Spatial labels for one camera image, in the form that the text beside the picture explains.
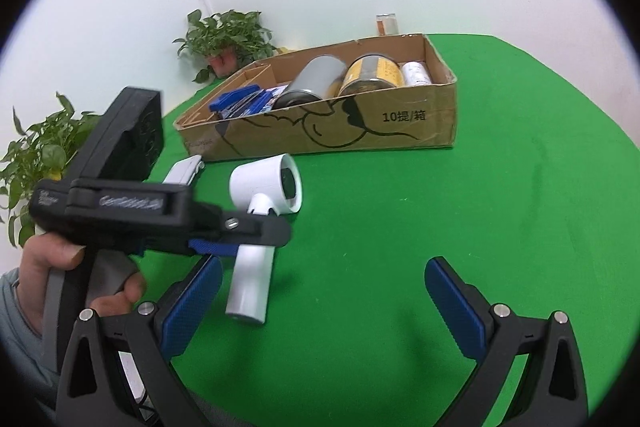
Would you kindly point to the potted plant in red pot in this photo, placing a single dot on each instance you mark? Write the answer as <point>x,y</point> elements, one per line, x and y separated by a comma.
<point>225,37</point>

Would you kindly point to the blue stapler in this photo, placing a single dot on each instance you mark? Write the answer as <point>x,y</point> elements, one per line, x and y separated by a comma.
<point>235,99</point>

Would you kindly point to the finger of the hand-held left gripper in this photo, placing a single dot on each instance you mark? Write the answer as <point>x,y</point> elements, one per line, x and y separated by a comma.
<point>255,229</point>

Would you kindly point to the leafy green potted plant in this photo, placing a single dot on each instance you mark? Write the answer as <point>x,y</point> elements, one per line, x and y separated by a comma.
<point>40,147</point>

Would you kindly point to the white hair dryer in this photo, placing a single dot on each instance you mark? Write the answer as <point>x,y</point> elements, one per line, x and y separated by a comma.
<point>260,179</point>

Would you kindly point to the small white box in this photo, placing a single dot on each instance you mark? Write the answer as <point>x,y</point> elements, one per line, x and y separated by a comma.
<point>182,169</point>

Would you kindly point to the brown cardboard box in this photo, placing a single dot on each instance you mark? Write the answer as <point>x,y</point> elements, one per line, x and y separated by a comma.
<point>400,122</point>

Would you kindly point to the person's left forearm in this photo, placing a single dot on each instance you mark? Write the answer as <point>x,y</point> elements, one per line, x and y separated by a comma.
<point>20,347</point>

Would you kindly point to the silver metal can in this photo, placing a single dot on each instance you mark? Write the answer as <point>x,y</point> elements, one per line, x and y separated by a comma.
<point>315,77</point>

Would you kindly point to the yellow label clear jar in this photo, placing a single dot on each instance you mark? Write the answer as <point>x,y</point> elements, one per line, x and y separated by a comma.
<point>380,72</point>

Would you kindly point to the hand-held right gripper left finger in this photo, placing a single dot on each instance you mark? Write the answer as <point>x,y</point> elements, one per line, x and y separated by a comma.
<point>192,307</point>

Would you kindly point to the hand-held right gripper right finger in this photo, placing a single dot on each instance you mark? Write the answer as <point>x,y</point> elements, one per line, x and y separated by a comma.
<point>457,307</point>

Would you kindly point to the person's left hand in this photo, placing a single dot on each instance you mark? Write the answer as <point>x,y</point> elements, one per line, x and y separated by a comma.
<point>37,267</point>

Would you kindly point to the small glass jar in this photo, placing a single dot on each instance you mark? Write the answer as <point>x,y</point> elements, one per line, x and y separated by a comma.
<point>386,24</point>

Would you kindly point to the white cylindrical bottle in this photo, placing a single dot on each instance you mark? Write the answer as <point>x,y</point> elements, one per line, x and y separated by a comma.
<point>416,74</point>

